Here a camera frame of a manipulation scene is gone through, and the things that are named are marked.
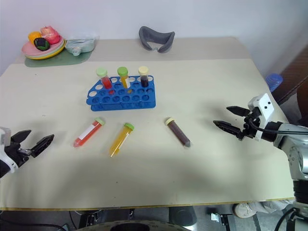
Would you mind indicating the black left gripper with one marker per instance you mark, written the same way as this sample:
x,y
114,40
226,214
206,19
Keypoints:
x,y
18,154

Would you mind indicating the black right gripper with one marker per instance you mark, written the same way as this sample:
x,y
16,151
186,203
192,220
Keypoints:
x,y
250,130

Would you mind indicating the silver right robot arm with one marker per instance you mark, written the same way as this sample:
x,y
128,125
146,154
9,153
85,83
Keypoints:
x,y
296,149

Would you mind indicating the red tube pale green cap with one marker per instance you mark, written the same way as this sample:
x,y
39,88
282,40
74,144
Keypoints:
x,y
106,81
87,134

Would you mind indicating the dark tube cream cap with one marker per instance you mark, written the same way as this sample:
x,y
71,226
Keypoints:
x,y
179,133
144,80

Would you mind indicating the orange tube green cap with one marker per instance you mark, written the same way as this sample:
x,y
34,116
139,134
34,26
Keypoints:
x,y
120,140
123,79

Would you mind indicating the blue plastic test tube rack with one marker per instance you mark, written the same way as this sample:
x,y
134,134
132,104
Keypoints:
x,y
125,98

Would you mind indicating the blue ribbed water bottle top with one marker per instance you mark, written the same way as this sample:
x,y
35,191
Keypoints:
x,y
273,80

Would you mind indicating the green table mat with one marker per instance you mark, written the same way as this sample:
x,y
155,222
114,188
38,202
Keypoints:
x,y
65,60

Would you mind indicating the stack of pastel plates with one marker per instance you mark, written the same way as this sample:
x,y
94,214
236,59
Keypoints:
x,y
32,53

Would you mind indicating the white sneaker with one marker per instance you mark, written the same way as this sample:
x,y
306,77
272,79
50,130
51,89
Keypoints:
x,y
244,209

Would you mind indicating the black green toy ball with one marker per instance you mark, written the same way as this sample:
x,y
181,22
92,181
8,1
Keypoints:
x,y
41,43

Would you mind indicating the orange toy fruit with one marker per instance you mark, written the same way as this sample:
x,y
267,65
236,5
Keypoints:
x,y
33,36

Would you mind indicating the pink red toy fruit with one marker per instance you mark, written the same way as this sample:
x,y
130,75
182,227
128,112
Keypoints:
x,y
51,34

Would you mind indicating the silver black robot torso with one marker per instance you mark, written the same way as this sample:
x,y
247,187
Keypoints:
x,y
300,204

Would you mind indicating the clear bag with pale contents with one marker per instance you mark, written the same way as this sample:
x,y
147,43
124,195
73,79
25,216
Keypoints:
x,y
80,44

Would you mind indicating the black cylinder under table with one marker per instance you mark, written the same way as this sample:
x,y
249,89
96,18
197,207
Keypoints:
x,y
183,216

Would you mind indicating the grey fabric eye mask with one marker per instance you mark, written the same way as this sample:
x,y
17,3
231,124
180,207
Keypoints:
x,y
146,38

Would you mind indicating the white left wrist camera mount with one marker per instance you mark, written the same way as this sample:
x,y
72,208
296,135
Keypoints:
x,y
8,162

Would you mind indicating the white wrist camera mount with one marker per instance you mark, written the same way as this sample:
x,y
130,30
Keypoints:
x,y
265,108
8,162

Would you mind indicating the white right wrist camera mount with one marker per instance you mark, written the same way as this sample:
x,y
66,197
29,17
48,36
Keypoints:
x,y
265,108

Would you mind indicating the metal table leg bracket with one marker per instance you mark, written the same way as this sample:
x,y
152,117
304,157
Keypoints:
x,y
219,217

